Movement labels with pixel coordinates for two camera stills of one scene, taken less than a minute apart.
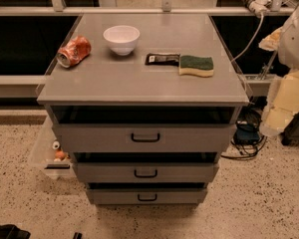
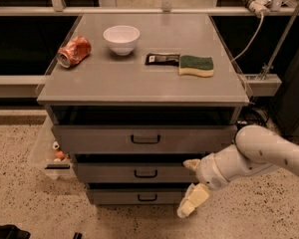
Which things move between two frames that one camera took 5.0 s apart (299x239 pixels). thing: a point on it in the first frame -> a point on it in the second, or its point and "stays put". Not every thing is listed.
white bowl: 122,38 stays put
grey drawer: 146,172 stays put
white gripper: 295,43 -> 209,170
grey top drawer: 144,137 stays put
